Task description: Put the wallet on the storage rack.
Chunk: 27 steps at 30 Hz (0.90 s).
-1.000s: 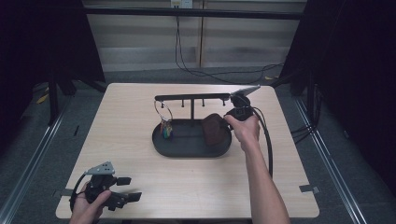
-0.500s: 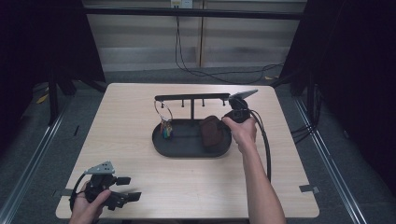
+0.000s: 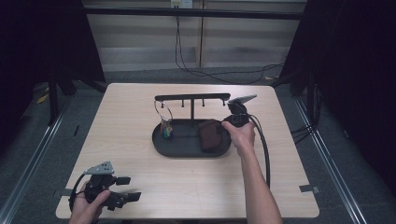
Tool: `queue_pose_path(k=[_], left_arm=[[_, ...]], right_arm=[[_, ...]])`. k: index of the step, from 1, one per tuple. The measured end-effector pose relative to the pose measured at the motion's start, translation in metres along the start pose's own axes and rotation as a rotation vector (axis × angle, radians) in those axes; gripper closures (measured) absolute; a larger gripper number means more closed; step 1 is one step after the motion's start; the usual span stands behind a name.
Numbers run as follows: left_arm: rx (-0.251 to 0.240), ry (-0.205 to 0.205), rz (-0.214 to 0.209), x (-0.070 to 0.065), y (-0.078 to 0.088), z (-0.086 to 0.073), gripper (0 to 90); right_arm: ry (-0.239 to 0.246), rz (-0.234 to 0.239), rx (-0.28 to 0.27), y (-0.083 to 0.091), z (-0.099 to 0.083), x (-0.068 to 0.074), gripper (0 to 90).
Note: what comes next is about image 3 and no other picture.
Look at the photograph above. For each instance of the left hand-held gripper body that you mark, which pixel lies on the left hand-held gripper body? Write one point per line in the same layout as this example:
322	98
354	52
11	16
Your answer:
101	189

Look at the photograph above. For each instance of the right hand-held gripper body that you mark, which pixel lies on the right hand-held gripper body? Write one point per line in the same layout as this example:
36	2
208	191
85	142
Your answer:
239	113

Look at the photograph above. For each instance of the brown zip pouch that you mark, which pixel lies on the brown zip pouch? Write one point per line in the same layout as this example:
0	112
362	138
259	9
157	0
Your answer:
210	137

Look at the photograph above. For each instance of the black key rack with tray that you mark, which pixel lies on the black key rack with tray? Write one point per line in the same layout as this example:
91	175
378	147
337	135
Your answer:
186	141

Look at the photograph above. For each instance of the bunch of colourful key tags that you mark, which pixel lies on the bunch of colourful key tags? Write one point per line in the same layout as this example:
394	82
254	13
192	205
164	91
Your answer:
166	129

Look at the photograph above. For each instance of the person's right hand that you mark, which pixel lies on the person's right hand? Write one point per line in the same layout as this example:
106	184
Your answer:
241	137

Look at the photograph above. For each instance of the person's left hand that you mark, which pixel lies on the person's left hand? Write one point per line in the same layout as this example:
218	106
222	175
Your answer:
84	210

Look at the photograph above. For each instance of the grey tape strip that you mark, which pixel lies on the grey tape strip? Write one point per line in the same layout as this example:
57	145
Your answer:
309	188
60	192

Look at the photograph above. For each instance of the small black floor piece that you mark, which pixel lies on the small black floor piece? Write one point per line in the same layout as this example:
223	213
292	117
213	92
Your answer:
76	130

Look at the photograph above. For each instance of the black metal stand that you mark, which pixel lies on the black metal stand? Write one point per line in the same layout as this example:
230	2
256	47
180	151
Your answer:
53	99

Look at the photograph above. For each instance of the yellow floor tape piece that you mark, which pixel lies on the yellow floor tape piece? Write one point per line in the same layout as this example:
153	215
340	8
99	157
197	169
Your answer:
42	98

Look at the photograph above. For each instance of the dark curtain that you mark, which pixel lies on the dark curtain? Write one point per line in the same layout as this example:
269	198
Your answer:
40	40
358	62

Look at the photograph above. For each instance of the metal floor rail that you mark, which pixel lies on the metal floor rail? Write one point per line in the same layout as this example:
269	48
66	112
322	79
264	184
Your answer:
330	161
34	155

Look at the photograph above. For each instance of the black horizontal frame bar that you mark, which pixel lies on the black horizontal frame bar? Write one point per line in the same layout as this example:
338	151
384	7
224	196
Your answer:
193	13

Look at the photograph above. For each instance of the white wall socket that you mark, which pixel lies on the white wall socket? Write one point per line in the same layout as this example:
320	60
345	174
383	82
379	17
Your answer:
181	3

